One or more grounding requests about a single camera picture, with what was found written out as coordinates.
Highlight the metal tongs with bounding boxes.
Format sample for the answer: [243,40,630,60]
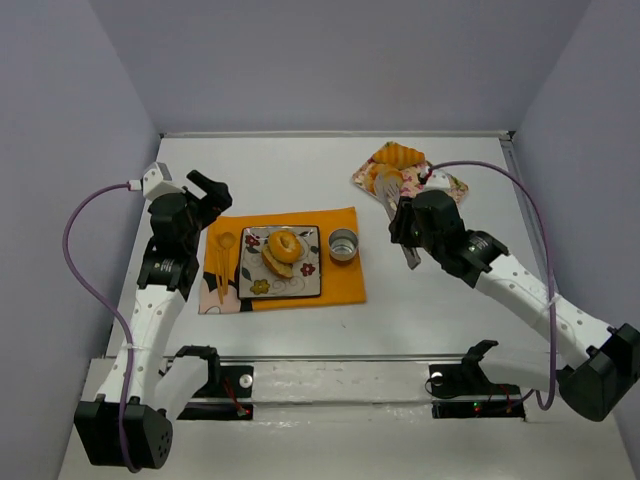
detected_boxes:
[374,173,421,270]

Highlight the golden bagel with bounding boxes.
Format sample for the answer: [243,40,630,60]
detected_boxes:
[268,230,302,264]

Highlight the herb toast slice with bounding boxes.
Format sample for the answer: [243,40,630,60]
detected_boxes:
[261,246,293,279]

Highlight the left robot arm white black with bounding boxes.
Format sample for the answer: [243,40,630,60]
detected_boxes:
[74,163,232,473]

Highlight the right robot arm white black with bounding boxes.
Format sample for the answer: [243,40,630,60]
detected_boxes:
[389,190,639,422]

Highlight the twisted round bread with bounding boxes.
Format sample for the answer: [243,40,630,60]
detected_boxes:
[364,163,404,194]

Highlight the striped croissant bread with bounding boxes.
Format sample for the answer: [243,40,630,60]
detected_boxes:
[372,142,426,170]

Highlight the floral serving tray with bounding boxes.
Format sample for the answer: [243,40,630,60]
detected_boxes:
[351,154,469,204]

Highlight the wooden spoon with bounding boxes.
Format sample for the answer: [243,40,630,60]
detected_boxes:
[217,232,236,296]

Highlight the square floral ceramic plate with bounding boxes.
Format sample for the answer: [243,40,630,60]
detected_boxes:
[237,225,322,300]

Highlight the small metal cup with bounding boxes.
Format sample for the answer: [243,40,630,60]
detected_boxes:
[328,228,359,263]

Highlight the orange cartoon placemat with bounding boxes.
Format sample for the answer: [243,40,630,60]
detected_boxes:
[198,207,366,314]

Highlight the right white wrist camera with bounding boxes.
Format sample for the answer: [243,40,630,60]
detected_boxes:
[422,170,452,191]

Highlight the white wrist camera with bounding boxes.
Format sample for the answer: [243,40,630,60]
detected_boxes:
[422,170,452,191]
[141,162,183,201]

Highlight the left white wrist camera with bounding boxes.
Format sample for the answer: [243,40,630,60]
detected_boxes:
[141,162,183,201]

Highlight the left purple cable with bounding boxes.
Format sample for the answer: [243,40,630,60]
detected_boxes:
[62,180,145,474]

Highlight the aluminium table rail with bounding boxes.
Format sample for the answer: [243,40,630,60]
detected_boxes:
[160,130,516,140]

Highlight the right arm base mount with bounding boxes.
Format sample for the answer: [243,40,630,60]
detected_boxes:
[424,363,526,420]

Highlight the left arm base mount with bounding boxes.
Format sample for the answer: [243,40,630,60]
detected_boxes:
[177,364,254,421]

